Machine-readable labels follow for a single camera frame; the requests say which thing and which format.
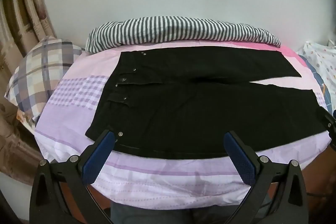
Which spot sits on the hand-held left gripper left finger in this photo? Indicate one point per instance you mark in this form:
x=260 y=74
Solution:
x=98 y=158

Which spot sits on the grey white striped blanket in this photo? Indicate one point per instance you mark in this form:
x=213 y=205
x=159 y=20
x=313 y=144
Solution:
x=170 y=28

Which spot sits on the plaid pillow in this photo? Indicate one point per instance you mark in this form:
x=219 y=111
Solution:
x=42 y=74

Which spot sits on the person's grey trouser legs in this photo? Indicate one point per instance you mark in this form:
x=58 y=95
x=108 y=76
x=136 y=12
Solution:
x=157 y=216

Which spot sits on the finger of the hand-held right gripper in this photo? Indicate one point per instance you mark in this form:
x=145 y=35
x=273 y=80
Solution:
x=328 y=123

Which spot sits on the white spotted cloth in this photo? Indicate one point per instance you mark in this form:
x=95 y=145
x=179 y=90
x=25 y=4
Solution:
x=321 y=61

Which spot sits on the pink purple bed sheet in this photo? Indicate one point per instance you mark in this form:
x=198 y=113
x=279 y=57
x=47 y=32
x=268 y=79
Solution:
x=71 y=90

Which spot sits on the beige patterned curtain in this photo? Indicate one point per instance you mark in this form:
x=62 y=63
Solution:
x=18 y=16

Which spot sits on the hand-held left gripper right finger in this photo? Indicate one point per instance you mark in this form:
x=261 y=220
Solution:
x=240 y=158

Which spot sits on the black pants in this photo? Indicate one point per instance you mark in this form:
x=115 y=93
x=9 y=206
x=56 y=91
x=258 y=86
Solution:
x=189 y=108

